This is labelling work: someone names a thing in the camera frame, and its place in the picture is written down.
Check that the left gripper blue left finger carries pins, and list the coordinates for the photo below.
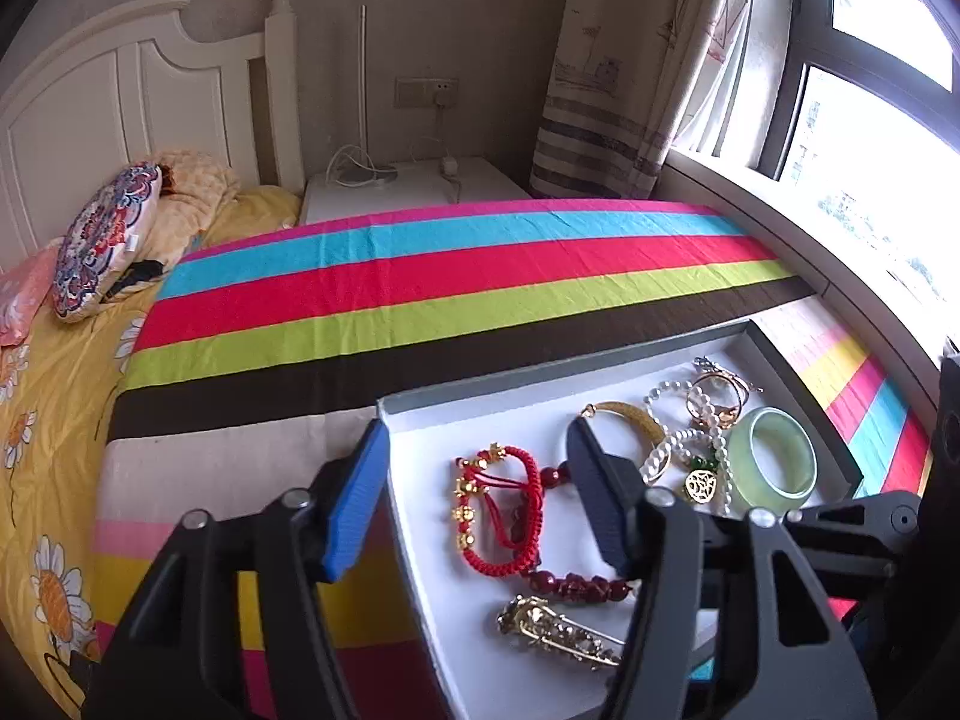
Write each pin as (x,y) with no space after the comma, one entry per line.
(351,488)

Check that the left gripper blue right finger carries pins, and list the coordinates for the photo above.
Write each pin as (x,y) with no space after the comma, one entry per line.
(608,487)

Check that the green jade bangle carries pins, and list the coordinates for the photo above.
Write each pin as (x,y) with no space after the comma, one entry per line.
(773,461)

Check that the gold rhinestone hair clip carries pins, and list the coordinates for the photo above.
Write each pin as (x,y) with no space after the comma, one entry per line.
(535,621)

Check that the white shallow jewelry box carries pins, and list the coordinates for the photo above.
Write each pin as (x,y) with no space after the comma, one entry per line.
(480,672)

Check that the rainbow striped cloth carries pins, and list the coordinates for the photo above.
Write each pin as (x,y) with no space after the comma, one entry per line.
(261,359)

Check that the white window sill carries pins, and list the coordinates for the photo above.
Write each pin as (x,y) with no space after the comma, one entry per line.
(886,305)

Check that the white nightstand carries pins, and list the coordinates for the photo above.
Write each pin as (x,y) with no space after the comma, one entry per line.
(418,184)

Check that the yellow daisy bed sheet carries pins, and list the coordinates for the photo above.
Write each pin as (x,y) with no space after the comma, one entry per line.
(57,393)

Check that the white slim desk lamp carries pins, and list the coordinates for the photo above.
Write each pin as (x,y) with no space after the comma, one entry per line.
(353,165)

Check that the yellow fluffy blanket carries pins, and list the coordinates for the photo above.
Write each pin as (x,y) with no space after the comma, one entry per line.
(195,186)

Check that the round patterned cushion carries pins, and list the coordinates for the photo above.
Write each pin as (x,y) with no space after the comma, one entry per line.
(103,240)

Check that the pink floral pillow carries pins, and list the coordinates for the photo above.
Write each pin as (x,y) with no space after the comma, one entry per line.
(23,290)

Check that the dark framed window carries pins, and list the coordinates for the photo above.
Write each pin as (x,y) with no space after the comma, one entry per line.
(865,134)

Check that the beige sailboat print curtain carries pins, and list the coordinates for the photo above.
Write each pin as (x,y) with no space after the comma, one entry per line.
(627,76)

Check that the white wooden headboard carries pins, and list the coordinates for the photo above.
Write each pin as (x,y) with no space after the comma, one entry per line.
(131,81)

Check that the white charger with cable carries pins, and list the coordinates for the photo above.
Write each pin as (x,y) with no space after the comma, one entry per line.
(448,167)

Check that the wall power socket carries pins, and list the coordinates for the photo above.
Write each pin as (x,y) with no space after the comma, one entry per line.
(425,92)

